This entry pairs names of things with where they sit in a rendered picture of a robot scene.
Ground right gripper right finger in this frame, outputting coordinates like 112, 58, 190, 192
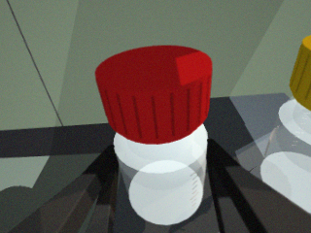
206, 138, 311, 233

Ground clear glass bottle with yellow cap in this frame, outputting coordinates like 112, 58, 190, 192
260, 35, 311, 214

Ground dark grey wall shelves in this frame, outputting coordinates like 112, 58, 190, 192
113, 92, 290, 233

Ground clear bottle with red cap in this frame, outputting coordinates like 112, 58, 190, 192
94, 46, 213, 226

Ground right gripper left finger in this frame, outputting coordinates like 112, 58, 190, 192
8, 145, 119, 233

